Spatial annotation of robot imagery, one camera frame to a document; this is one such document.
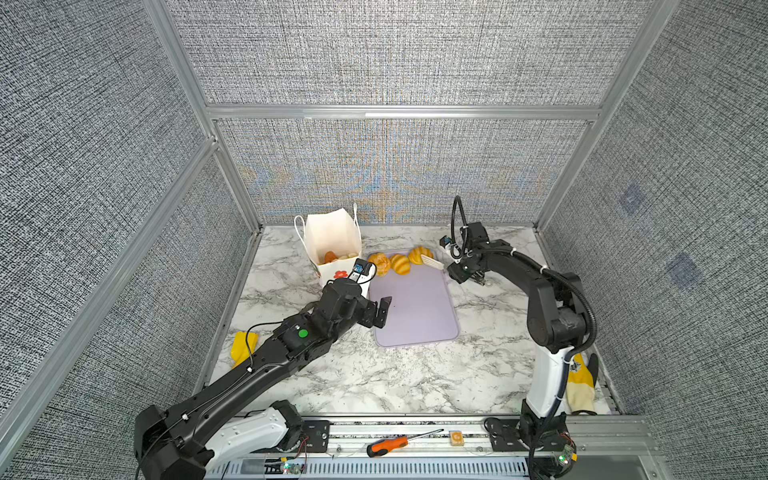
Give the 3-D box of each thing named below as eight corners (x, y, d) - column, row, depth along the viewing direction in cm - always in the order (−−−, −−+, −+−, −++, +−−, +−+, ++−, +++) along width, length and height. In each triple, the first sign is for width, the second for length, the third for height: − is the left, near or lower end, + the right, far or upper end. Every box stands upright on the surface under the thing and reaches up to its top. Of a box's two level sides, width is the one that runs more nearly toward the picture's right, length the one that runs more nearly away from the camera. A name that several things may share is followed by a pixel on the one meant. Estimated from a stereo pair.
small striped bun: (389, 274, 106) (389, 268, 103) (389, 259, 110) (389, 253, 108) (410, 274, 106) (410, 268, 103) (409, 259, 110) (409, 253, 108)
